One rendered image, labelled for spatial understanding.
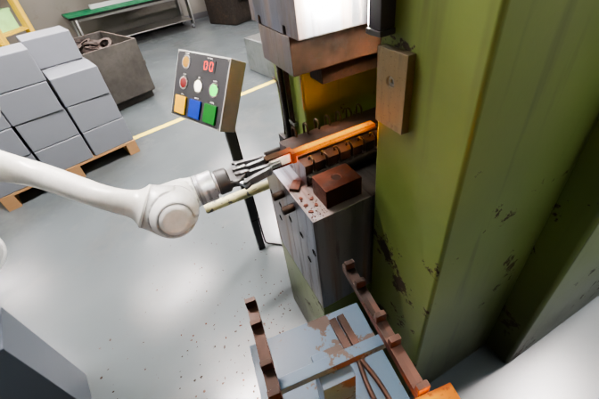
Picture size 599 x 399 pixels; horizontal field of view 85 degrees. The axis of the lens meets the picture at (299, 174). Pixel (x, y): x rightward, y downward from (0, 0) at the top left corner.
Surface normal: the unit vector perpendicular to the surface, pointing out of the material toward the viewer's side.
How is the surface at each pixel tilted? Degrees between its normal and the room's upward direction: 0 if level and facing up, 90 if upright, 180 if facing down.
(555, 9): 90
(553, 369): 0
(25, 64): 90
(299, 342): 0
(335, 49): 90
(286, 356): 0
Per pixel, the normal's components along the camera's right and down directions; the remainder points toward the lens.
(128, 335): -0.11, -0.79
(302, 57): 0.45, 0.51
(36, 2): 0.63, 0.42
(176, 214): 0.48, 0.17
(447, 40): -0.89, 0.36
